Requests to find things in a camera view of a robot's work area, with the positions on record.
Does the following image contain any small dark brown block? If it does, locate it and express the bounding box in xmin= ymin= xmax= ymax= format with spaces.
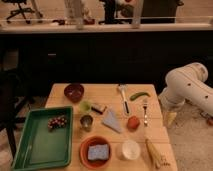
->
xmin=91 ymin=103 xmax=107 ymax=114

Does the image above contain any silver fork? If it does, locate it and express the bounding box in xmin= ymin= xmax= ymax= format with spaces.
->
xmin=143 ymin=99 xmax=148 ymax=126

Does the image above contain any dark chair at left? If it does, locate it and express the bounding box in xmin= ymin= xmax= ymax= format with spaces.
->
xmin=0 ymin=50 xmax=35 ymax=157

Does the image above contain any small metal cup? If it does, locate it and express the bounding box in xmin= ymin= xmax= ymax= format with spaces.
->
xmin=80 ymin=115 xmax=93 ymax=132

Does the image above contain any bunch of dark grapes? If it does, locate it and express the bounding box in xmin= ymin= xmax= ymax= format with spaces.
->
xmin=48 ymin=115 xmax=67 ymax=131

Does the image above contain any yellow corn cob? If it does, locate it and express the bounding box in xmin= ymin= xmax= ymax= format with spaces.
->
xmin=145 ymin=139 xmax=163 ymax=169

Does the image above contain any green plastic tray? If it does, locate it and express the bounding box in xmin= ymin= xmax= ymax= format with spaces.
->
xmin=12 ymin=107 xmax=73 ymax=171

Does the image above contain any blue sponge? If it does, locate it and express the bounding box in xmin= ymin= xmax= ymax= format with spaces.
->
xmin=87 ymin=144 xmax=109 ymax=161

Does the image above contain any orange bowl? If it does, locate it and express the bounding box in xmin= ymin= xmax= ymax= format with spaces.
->
xmin=79 ymin=136 xmax=112 ymax=170

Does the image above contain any purple bowl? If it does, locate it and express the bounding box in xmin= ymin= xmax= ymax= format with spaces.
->
xmin=64 ymin=83 xmax=84 ymax=103

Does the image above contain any white round container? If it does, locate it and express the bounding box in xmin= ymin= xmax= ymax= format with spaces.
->
xmin=120 ymin=139 xmax=141 ymax=161

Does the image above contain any grey blue cloth wedge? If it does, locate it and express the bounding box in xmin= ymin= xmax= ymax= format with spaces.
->
xmin=102 ymin=110 xmax=122 ymax=133

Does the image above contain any red tomato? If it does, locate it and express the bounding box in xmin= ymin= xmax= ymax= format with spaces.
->
xmin=127 ymin=116 xmax=140 ymax=130

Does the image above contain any black office chair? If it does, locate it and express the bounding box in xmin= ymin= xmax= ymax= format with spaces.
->
xmin=1 ymin=0 xmax=43 ymax=24

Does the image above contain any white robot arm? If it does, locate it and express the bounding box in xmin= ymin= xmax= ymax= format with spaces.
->
xmin=158 ymin=62 xmax=213 ymax=127

